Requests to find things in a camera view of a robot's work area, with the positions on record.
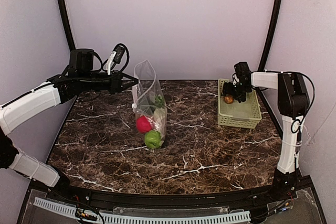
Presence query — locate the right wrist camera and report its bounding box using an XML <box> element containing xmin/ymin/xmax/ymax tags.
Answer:
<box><xmin>233</xmin><ymin>61</ymin><xmax>251</xmax><ymax>85</ymax></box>

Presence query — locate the clear zip top bag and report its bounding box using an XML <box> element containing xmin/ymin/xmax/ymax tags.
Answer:
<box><xmin>132</xmin><ymin>60</ymin><xmax>167</xmax><ymax>150</ymax></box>

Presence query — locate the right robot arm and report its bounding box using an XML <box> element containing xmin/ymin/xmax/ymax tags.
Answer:
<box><xmin>219</xmin><ymin>62</ymin><xmax>313</xmax><ymax>199</ymax></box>

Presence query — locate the green apple toy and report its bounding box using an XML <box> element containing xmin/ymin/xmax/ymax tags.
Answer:
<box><xmin>144</xmin><ymin>130</ymin><xmax>161</xmax><ymax>149</ymax></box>

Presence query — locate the red pepper toy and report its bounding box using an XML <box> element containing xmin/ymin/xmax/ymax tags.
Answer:
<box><xmin>136</xmin><ymin>115</ymin><xmax>153</xmax><ymax>133</ymax></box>

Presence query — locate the right black corner post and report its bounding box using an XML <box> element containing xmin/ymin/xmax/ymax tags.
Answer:
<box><xmin>257</xmin><ymin>0</ymin><xmax>286</xmax><ymax>71</ymax></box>

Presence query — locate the green plastic basket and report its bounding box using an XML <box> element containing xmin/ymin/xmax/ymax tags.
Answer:
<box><xmin>217</xmin><ymin>79</ymin><xmax>262</xmax><ymax>129</ymax></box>

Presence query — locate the black front table rail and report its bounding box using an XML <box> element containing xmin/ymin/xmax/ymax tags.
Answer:
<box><xmin>44</xmin><ymin>166</ymin><xmax>297</xmax><ymax>211</ymax></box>

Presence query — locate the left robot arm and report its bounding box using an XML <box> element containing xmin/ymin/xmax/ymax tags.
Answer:
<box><xmin>1</xmin><ymin>43</ymin><xmax>139</xmax><ymax>188</ymax></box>

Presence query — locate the brown potato toy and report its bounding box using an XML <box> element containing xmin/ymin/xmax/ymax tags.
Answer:
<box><xmin>223</xmin><ymin>95</ymin><xmax>235</xmax><ymax>104</ymax></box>

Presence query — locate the dark green pepper toy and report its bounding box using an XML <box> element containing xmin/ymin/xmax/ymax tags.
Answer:
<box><xmin>139</xmin><ymin>100</ymin><xmax>156</xmax><ymax>114</ymax></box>

